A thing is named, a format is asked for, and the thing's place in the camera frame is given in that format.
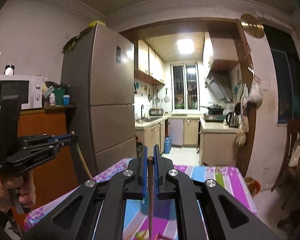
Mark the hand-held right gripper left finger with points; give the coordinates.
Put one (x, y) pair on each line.
(144, 175)

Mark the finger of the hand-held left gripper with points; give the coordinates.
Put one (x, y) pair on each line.
(45, 152)
(62, 138)

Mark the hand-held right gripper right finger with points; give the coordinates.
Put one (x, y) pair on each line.
(157, 175)

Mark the brown wooden chopstick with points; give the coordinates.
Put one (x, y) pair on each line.
(150, 192)

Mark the light wooden chopstick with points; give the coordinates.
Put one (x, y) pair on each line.
(86, 166)

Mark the orange wooden cabinet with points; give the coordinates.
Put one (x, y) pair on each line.
(47, 135)

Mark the blue gas cylinder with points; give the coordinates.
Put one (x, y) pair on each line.
(167, 145)

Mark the blue jar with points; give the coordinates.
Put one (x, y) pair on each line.
(66, 100)

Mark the white bottle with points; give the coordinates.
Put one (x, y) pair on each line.
(52, 100)

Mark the kitchen counter with sink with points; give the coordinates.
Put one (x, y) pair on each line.
(152, 135)

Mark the green container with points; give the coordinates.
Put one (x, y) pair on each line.
(59, 97)

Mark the white microwave oven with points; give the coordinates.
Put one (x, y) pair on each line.
(35, 92)

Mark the round alarm clock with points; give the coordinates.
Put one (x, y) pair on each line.
(9, 70)

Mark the dark bowl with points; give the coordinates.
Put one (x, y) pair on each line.
(51, 84)

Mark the striped floral tablecloth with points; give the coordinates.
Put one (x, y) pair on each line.
(220, 177)

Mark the black faucet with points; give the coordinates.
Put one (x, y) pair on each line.
(142, 110)

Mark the grey refrigerator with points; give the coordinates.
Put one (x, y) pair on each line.
(110, 85)

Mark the hanging metal strainer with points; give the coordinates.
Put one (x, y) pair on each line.
(167, 98)

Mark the black wok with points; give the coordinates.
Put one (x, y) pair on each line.
(215, 109)

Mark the barred kitchen window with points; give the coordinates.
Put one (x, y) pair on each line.
(185, 87)

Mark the steel electric kettle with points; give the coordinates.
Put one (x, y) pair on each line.
(232, 119)

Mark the dark green bundle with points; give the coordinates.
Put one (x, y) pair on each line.
(71, 42)

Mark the dark fridge sticker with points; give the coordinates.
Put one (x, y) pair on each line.
(118, 55)

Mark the steel range hood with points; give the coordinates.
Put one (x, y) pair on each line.
(218, 86)

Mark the yellow green bundle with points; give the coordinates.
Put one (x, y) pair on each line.
(96, 23)

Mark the hanging clear plastic bag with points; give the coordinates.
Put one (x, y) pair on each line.
(255, 93)

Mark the square ceiling light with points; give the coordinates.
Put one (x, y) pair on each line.
(185, 46)

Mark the beige cabinet above hood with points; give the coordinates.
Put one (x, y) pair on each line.
(221, 52)

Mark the dark wooden chair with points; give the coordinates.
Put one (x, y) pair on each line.
(291, 140)

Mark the white bag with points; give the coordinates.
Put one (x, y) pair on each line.
(297, 155)

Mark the dark window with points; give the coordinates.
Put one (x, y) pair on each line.
(285, 80)

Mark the beige wall cabinets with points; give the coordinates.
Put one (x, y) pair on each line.
(146, 60)

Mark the white light switch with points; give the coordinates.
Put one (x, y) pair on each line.
(265, 85)

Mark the round gold wall clock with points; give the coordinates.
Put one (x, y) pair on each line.
(252, 26)

